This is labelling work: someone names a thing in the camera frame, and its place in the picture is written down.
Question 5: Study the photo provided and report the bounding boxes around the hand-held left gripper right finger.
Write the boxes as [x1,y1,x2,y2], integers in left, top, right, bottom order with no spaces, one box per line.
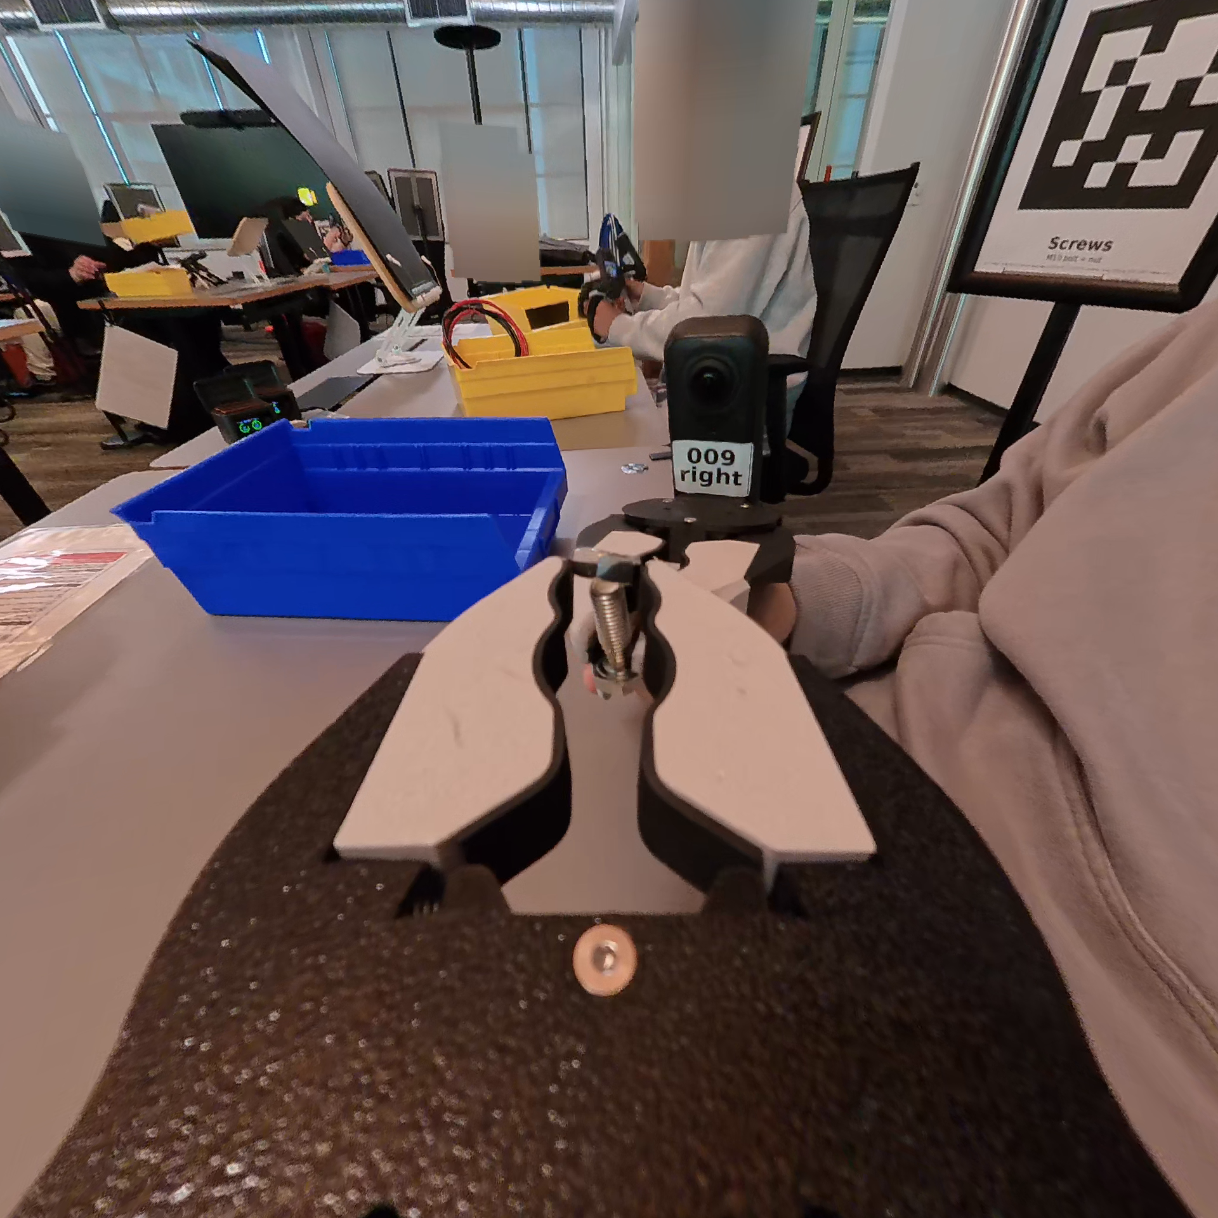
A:
[635,562,878,884]

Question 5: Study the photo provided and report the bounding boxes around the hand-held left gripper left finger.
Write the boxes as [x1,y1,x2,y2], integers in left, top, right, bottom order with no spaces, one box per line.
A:
[334,557,574,879]

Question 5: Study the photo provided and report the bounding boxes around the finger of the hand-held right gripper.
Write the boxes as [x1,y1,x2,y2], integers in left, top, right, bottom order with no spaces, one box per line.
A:
[682,538,763,612]
[589,530,666,575]

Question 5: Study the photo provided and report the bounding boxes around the metal bolt with nut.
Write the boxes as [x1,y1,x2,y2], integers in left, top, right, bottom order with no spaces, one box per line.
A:
[583,557,646,699]

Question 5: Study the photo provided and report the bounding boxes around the person's right forearm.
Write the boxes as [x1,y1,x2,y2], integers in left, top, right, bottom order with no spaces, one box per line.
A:
[788,420,1076,681]

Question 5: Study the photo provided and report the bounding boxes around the person's right hand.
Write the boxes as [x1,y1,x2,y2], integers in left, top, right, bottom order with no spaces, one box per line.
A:
[750,582,799,653]

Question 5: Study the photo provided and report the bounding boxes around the black mesh office chair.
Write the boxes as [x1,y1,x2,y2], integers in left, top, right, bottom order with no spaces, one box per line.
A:
[760,161,922,507]

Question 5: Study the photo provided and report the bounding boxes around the white tablet stand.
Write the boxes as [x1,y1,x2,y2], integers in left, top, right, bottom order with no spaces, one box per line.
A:
[374,304,447,370]

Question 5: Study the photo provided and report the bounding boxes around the person's beige hoodie torso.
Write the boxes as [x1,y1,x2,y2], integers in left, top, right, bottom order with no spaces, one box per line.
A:
[847,304,1218,1218]

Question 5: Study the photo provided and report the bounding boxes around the laminated instruction sheet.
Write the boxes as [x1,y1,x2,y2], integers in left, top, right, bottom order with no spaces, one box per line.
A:
[0,527,155,679]

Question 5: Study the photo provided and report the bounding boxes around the dark tablet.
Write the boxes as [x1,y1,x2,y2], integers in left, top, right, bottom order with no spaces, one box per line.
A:
[187,37,445,315]

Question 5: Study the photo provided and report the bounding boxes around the framed tag sign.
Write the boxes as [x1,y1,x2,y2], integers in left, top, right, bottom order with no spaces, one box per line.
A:
[944,0,1218,317]

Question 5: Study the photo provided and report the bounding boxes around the wooden desk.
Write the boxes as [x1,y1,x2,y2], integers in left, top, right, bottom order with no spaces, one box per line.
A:
[79,269,382,382]

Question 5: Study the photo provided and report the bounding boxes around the hanging white paper sheet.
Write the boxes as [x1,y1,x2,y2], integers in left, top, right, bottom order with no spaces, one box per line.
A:
[95,324,182,433]

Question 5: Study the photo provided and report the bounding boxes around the red and black cables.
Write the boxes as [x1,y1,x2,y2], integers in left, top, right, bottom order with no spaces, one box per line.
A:
[441,299,531,372]

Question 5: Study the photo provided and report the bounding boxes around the black sign stand post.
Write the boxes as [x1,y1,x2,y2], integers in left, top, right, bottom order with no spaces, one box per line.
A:
[979,304,1083,489]

